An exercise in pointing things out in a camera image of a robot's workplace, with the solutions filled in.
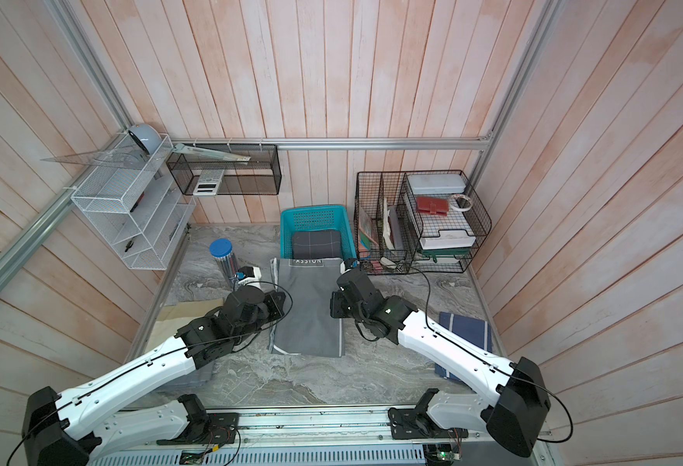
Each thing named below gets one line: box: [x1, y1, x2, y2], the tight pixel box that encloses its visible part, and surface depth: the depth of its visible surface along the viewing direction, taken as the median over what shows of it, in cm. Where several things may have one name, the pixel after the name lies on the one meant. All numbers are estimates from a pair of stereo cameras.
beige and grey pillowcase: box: [145, 297, 226, 352], surface depth 93 cm
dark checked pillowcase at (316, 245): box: [292, 230, 343, 260], surface depth 112 cm
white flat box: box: [407, 172, 466, 196], surface depth 105 cm
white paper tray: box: [416, 206, 477, 251], surface depth 94 cm
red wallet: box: [416, 197, 450, 217], surface depth 97 cm
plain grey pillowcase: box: [269, 257, 345, 359], surface depth 79 cm
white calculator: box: [192, 168, 225, 197], surface depth 98 cm
